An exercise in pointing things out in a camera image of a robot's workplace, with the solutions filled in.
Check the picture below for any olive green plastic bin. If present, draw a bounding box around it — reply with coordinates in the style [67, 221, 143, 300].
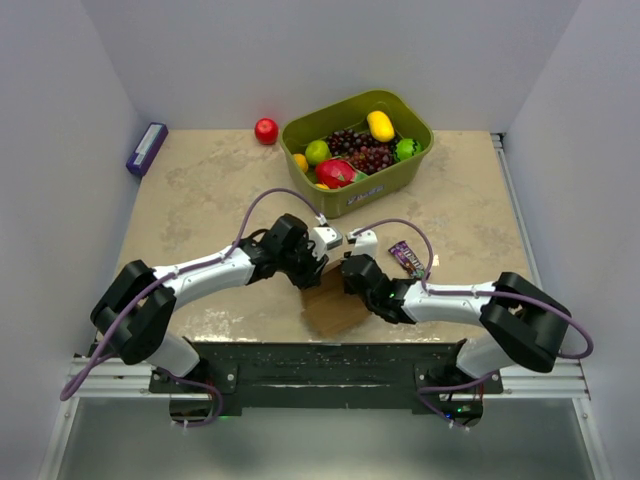
[279, 90, 434, 218]

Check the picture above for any red apple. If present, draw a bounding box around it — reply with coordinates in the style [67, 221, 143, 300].
[254, 117, 279, 145]

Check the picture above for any small green watermelon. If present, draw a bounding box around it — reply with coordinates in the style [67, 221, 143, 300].
[393, 138, 423, 163]

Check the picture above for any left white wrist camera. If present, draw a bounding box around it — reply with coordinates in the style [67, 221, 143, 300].
[309, 226, 343, 258]

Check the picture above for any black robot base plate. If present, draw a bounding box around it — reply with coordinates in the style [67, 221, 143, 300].
[149, 342, 503, 426]

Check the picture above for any purple candy bar wrapper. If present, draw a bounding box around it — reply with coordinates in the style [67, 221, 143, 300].
[388, 241, 425, 279]

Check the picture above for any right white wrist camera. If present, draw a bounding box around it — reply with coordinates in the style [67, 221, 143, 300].
[346, 229, 378, 259]

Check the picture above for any small orange fruit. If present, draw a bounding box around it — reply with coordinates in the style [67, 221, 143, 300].
[293, 153, 309, 173]

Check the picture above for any red dragon fruit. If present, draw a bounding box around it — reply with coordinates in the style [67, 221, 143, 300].
[315, 158, 358, 189]

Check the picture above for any brown cardboard paper box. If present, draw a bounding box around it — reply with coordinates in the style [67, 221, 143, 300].
[300, 260, 370, 338]

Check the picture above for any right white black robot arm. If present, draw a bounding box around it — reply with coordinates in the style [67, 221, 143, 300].
[340, 254, 570, 393]

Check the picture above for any green lime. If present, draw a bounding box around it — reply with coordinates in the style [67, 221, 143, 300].
[304, 140, 332, 167]

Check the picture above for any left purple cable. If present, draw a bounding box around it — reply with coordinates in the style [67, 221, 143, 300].
[59, 187, 326, 402]

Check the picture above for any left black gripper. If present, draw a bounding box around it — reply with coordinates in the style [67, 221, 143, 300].
[279, 239, 329, 293]

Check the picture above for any purple white rectangular box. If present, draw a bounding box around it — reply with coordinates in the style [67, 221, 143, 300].
[126, 122, 169, 178]

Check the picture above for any dark purple grape bunch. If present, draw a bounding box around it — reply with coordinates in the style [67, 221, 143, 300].
[324, 129, 399, 175]

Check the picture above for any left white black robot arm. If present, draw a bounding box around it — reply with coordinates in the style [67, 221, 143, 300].
[90, 214, 342, 392]

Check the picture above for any yellow mango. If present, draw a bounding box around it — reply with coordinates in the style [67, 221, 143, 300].
[366, 110, 395, 143]

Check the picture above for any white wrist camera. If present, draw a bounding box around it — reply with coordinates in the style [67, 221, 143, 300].
[346, 229, 378, 259]
[309, 226, 343, 258]

